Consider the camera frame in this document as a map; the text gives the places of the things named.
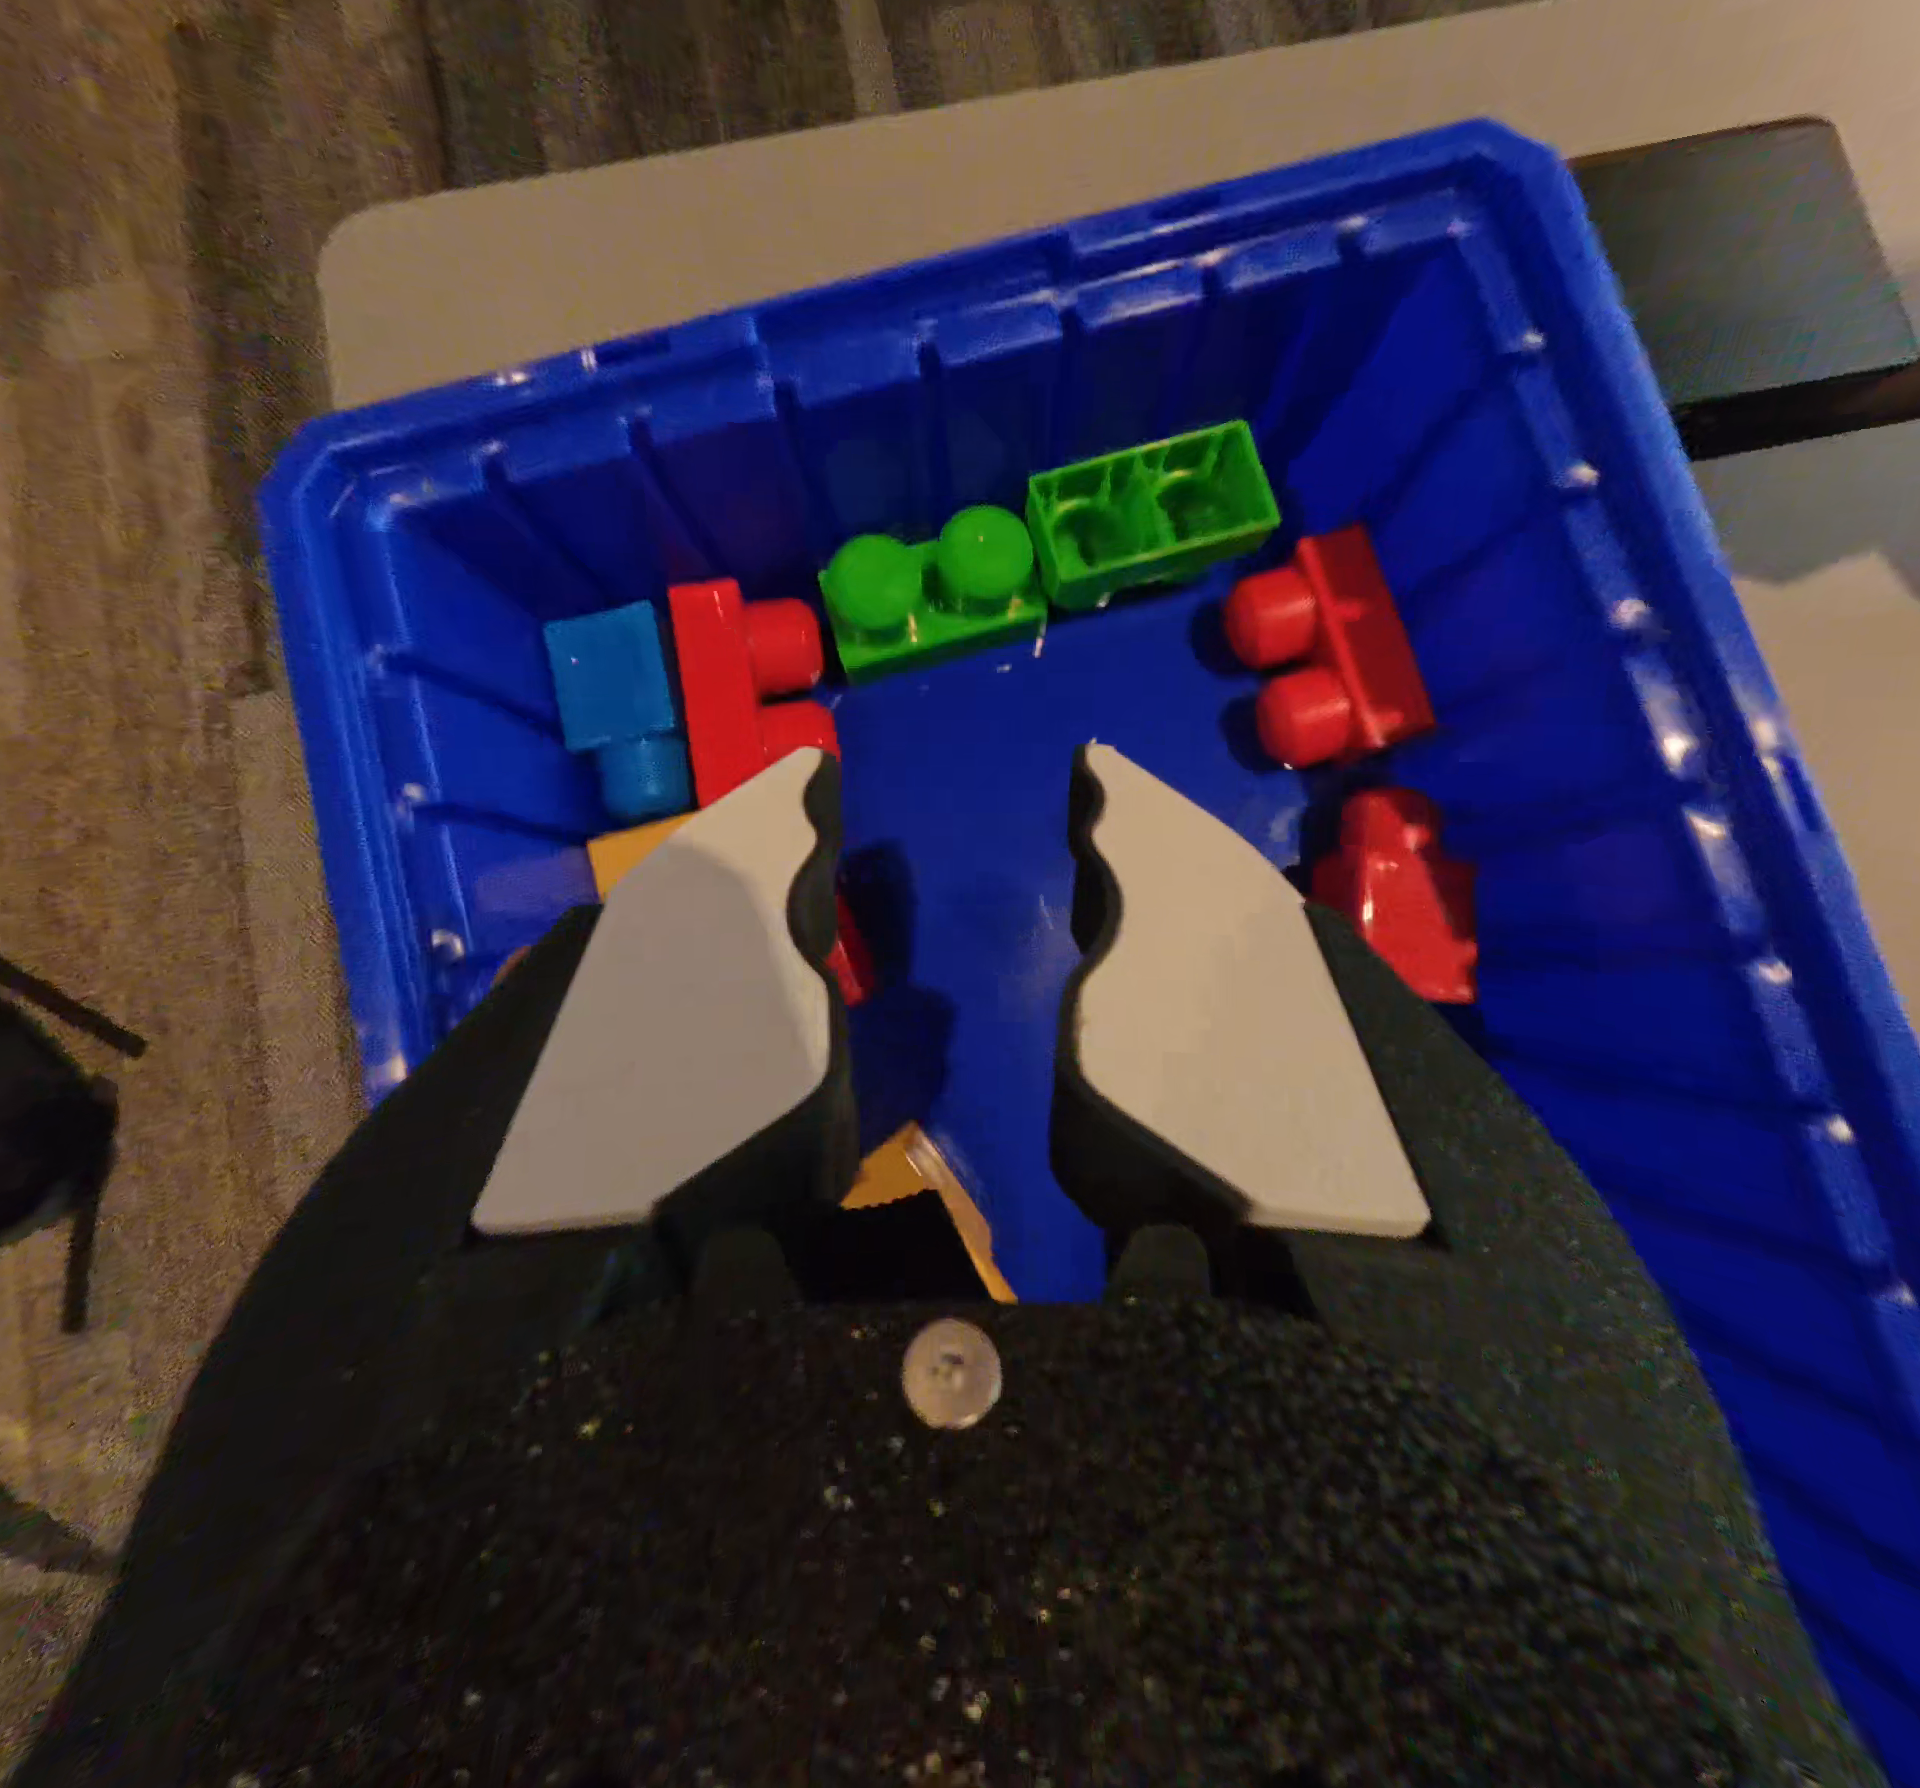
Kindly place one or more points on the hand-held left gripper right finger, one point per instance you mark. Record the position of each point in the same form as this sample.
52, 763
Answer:
1231, 1039

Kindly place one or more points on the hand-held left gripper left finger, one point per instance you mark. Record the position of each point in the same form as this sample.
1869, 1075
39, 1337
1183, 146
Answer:
675, 1039

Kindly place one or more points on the blue plastic bin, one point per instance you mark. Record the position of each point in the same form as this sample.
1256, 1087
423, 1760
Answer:
960, 842

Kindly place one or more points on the yellow single-stud mega block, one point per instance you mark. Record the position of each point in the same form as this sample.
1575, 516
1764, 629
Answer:
629, 851
931, 1195

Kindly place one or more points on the light blue mega block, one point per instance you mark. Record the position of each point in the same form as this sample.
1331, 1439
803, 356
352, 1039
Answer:
609, 679

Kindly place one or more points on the green two-stud mega block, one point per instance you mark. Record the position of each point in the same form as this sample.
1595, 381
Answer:
931, 602
1154, 513

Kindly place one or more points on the black chair base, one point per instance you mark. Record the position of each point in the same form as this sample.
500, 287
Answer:
59, 1128

